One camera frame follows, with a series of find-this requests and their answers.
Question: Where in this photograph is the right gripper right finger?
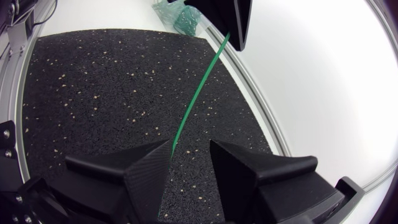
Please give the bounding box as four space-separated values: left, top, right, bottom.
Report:
209 139 345 224

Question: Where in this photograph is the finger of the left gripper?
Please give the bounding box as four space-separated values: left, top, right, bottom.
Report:
183 0 253 52

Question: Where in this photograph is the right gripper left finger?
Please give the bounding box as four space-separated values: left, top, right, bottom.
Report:
49 139 173 224

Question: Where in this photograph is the green cable tie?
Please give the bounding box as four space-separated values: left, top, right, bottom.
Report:
157 31 231 218

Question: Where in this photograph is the clear plastic bin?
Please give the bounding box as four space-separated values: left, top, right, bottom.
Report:
151 0 216 37

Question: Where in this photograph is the black speckled mat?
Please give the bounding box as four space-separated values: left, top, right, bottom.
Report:
21 28 274 224

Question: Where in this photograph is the bundle of green cable ties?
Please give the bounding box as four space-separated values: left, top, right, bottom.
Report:
172 5 202 37

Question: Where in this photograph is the black cable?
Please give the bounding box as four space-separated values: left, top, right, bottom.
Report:
32 0 58 26

